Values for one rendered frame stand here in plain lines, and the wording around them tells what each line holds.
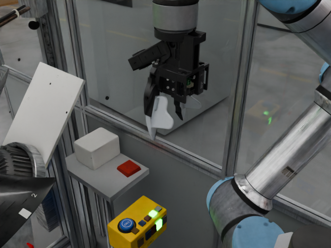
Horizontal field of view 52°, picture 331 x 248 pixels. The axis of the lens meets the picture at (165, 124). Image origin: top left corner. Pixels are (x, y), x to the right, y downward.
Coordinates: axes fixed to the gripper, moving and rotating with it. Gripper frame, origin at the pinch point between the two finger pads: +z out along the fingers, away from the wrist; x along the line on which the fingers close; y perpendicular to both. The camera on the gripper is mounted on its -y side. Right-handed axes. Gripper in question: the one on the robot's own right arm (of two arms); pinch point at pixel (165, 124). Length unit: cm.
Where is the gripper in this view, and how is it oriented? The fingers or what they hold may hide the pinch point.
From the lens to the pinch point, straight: 68.3
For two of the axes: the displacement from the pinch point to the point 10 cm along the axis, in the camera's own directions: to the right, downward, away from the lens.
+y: 7.7, 3.4, -5.3
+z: 0.0, 8.5, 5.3
